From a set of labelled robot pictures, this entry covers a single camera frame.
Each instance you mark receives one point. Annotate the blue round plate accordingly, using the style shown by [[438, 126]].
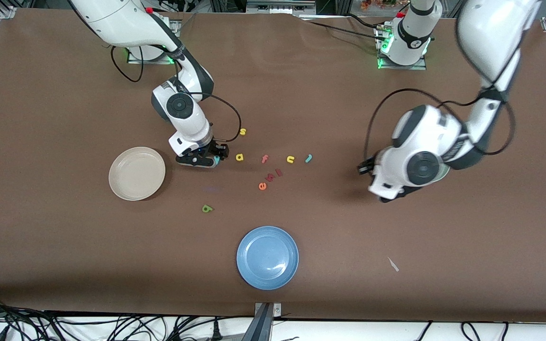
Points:
[[267, 258]]

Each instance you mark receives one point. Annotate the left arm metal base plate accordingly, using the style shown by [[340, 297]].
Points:
[[401, 67]]

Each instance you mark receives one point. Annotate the white paper scrap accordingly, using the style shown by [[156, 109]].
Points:
[[393, 264]]

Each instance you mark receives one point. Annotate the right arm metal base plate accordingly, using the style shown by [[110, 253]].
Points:
[[150, 60]]

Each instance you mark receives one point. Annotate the grey power strip box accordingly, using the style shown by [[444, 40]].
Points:
[[280, 5]]

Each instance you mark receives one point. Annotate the red letter k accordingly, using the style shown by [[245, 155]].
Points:
[[269, 178]]

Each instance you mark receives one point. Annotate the orange floral object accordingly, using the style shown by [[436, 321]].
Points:
[[377, 4]]

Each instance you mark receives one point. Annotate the beige round plate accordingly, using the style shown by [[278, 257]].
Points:
[[136, 174]]

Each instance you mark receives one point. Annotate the brown table cover sheet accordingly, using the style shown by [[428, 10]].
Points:
[[277, 71]]

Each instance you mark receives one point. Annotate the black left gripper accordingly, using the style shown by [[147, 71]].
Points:
[[364, 166]]

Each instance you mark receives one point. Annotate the green letter g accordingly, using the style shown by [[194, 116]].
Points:
[[207, 208]]

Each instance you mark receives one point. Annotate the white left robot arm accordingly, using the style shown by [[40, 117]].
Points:
[[420, 142]]

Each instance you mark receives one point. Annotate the black power plug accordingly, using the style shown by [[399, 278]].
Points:
[[216, 331]]

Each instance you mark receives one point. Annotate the green round plate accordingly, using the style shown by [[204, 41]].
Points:
[[443, 174]]

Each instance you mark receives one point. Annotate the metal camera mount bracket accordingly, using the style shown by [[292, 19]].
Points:
[[267, 309]]

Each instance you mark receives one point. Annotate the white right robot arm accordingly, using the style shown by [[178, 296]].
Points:
[[112, 19]]

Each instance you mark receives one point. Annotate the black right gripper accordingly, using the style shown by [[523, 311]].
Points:
[[214, 150]]

